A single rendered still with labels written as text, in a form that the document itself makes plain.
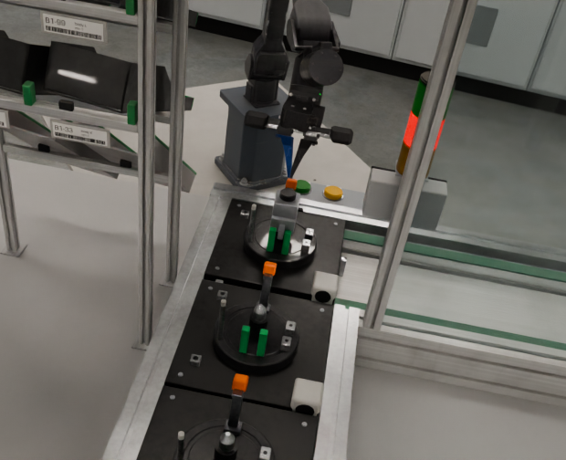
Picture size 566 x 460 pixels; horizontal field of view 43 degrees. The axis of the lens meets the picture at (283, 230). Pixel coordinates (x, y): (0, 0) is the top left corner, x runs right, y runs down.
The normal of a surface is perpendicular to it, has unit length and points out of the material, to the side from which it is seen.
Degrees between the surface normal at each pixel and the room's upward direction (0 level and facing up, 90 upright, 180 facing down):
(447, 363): 90
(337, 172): 0
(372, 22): 90
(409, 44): 90
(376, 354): 90
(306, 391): 0
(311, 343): 0
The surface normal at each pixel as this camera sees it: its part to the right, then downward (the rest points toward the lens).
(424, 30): -0.26, 0.57
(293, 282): 0.12, -0.78
